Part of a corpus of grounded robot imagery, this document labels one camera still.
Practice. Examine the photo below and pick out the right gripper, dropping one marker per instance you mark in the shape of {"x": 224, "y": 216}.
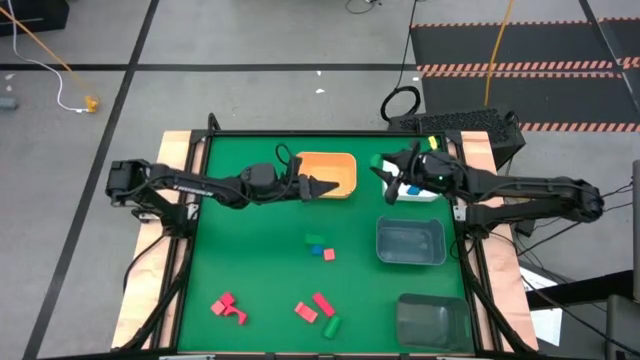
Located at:
{"x": 435, "y": 172}

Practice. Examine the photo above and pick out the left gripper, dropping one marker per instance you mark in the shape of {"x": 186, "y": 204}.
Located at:
{"x": 290, "y": 187}

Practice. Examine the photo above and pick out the blue block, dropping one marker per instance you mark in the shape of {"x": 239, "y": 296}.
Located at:
{"x": 317, "y": 250}
{"x": 413, "y": 190}

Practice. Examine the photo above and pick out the red cube block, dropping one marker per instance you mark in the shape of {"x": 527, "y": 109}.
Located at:
{"x": 329, "y": 254}
{"x": 218, "y": 307}

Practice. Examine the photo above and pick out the long red block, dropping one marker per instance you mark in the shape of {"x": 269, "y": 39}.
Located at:
{"x": 324, "y": 304}

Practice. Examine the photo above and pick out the red arch block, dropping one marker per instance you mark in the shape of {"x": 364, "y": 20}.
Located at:
{"x": 305, "y": 312}
{"x": 237, "y": 315}

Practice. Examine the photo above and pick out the green cylinder block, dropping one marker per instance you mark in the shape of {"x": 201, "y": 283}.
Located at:
{"x": 332, "y": 326}

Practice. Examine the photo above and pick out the small red block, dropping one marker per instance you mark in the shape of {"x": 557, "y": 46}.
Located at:
{"x": 227, "y": 299}

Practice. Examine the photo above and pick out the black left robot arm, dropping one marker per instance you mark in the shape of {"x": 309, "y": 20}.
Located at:
{"x": 200, "y": 186}

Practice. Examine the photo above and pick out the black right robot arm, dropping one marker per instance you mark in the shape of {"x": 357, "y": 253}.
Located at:
{"x": 525, "y": 187}

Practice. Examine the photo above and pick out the orange plastic bin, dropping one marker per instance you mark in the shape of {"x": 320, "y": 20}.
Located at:
{"x": 345, "y": 167}

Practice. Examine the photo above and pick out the white plastic bin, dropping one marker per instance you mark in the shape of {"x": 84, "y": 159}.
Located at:
{"x": 422, "y": 196}

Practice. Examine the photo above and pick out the dark grey plastic bin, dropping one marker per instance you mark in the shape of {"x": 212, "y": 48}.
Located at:
{"x": 435, "y": 322}
{"x": 410, "y": 240}

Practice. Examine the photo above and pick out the wooden side board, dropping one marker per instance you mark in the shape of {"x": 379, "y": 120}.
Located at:
{"x": 477, "y": 147}
{"x": 172, "y": 150}

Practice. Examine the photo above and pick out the black hazard-striped floor mat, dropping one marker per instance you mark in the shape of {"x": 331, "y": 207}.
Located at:
{"x": 550, "y": 45}

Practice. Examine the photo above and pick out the white paper sheet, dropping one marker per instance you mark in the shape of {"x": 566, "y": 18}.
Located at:
{"x": 547, "y": 325}

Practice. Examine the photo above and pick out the black beam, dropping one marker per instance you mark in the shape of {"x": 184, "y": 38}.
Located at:
{"x": 580, "y": 292}

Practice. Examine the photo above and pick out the grey post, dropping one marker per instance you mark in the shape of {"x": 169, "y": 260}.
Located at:
{"x": 636, "y": 225}

